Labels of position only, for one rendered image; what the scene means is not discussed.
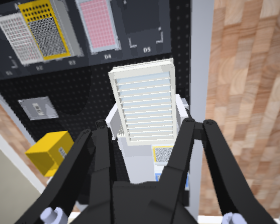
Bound white well plate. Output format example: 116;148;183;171
0;13;45;65

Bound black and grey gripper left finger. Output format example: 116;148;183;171
14;103;122;224

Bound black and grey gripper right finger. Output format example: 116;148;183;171
141;94;278;224

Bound pink and pale blue well plate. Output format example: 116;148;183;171
76;0;119;53

